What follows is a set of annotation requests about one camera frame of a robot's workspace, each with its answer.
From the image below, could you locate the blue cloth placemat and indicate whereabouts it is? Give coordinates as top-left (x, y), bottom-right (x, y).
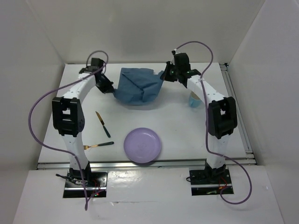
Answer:
top-left (113, 68), bottom-right (163, 106)

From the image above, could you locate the gold knife green handle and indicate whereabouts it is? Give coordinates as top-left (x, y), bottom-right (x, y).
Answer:
top-left (95, 112), bottom-right (111, 138)

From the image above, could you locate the light blue cup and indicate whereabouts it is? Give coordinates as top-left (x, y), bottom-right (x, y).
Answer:
top-left (189, 91), bottom-right (202, 108)

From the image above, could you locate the gold fork green handle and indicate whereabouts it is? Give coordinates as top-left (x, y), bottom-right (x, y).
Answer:
top-left (84, 141), bottom-right (114, 150)

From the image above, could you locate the lilac plastic plate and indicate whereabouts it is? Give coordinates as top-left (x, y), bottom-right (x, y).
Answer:
top-left (123, 127), bottom-right (162, 164)

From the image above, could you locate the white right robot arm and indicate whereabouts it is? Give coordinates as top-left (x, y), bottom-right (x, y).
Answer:
top-left (160, 50), bottom-right (237, 183)

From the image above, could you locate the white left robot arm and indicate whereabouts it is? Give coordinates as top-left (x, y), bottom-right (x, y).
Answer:
top-left (52, 58), bottom-right (114, 186)

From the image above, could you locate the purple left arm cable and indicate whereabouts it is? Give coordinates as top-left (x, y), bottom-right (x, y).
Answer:
top-left (28, 50), bottom-right (110, 211)

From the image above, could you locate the aluminium right side rail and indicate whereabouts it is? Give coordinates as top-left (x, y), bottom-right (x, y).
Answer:
top-left (219, 63), bottom-right (253, 154)

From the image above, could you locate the aluminium rail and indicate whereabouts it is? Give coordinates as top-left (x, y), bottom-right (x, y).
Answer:
top-left (36, 156), bottom-right (257, 170)
top-left (219, 63), bottom-right (253, 154)

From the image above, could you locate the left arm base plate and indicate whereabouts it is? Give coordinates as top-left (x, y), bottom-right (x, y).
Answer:
top-left (62, 172), bottom-right (108, 198)

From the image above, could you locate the aluminium front rail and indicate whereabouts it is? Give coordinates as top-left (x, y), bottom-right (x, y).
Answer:
top-left (36, 156), bottom-right (257, 170)

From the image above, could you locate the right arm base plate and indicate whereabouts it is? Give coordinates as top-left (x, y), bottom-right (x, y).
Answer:
top-left (186, 169), bottom-right (234, 196)

